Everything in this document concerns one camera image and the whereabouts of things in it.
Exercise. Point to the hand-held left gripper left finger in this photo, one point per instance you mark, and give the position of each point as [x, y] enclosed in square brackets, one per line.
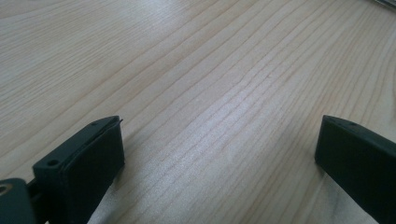
[81, 169]

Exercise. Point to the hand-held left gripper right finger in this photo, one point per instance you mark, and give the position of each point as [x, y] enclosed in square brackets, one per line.
[358, 158]

